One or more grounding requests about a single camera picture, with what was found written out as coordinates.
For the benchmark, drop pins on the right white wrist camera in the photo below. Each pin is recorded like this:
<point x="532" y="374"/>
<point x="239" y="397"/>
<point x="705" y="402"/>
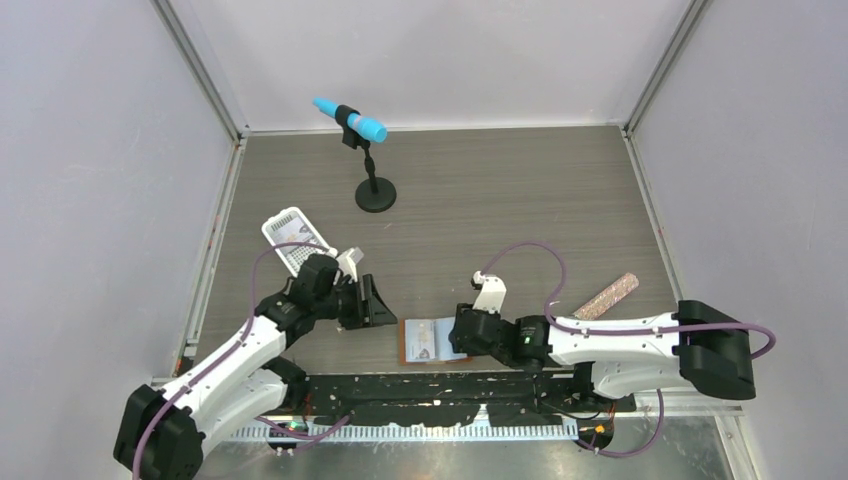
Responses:
<point x="491" y="292"/>

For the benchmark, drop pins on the pink glitter stick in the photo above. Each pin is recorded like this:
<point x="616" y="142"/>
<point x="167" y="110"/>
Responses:
<point x="607" y="298"/>

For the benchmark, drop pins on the blue toy microphone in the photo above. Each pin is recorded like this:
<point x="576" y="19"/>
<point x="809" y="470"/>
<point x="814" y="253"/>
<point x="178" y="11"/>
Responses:
<point x="356" y="127"/>

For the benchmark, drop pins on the brown leather card holder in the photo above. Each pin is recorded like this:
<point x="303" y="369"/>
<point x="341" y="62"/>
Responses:
<point x="445" y="353"/>

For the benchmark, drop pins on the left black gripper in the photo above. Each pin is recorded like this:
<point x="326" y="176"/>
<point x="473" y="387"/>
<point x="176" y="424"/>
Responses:
<point x="371" y="310"/>

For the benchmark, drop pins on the VIP card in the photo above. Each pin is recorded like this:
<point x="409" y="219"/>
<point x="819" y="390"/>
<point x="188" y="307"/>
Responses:
<point x="420" y="341"/>

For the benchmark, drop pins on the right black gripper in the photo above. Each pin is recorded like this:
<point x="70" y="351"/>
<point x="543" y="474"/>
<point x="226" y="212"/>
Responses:
<point x="462" y="348"/>

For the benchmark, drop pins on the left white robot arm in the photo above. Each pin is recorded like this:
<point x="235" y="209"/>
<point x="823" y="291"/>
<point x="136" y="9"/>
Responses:
<point x="166" y="432"/>

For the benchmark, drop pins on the white perforated plastic basket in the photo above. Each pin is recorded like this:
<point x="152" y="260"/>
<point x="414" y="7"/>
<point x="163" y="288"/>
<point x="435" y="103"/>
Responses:
<point x="294" y="254"/>

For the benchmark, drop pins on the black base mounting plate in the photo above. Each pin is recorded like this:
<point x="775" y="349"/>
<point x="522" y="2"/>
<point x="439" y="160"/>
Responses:
<point x="513" y="398"/>

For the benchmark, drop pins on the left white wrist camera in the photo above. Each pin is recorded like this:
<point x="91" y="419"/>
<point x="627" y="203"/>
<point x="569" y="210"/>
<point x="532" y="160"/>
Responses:
<point x="348" y="261"/>

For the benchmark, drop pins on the black microphone stand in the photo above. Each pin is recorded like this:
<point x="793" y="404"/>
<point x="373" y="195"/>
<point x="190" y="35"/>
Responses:
<point x="375" y="194"/>

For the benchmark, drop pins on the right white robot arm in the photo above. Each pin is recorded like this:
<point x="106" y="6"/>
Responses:
<point x="695" y="346"/>

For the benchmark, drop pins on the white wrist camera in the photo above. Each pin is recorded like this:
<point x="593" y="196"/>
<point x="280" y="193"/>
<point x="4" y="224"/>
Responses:
<point x="491" y="292"/>
<point x="348" y="261"/>

